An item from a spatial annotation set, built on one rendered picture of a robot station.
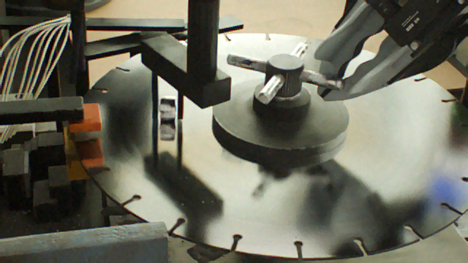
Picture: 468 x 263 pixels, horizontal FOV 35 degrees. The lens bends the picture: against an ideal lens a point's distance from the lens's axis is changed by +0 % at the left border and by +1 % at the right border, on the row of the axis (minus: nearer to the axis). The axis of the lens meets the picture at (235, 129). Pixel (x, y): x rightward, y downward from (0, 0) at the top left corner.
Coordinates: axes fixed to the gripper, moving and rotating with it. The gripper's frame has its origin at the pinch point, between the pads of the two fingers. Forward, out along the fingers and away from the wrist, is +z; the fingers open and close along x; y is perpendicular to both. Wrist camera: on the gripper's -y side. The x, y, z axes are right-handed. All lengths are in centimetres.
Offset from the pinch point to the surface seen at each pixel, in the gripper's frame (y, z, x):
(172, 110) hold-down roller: 7.4, 8.4, -6.8
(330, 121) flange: 0.7, 2.2, 1.9
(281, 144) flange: 5.8, 3.9, 1.1
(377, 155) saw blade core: 1.3, 0.9, 6.3
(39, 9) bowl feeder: -32, 45, -48
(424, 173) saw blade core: 1.3, -1.0, 9.6
